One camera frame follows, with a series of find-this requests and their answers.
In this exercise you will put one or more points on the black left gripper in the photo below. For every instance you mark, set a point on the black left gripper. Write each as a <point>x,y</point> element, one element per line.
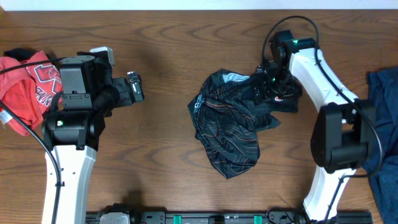
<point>123,84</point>

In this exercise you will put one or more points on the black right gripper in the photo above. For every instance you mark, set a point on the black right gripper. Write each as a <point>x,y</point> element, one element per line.
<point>264,83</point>

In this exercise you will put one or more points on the black orange-patterned jersey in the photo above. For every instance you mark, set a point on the black orange-patterned jersey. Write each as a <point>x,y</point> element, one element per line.
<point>228,111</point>

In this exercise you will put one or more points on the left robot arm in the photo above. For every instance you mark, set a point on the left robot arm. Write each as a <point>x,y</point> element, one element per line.
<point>73,125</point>

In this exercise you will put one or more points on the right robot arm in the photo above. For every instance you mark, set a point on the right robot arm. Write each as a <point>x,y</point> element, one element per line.
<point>343,133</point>

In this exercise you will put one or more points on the red printed t-shirt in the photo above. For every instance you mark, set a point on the red printed t-shirt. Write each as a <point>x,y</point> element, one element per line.
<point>28,91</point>

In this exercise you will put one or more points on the navy blue t-shirt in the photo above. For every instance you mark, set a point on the navy blue t-shirt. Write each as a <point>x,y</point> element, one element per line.
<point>383,92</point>

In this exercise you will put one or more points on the black garment under red shirt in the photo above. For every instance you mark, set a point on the black garment under red shirt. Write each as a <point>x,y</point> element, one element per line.
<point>20,54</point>

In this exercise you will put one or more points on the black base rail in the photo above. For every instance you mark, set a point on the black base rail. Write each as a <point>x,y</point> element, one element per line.
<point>121,213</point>

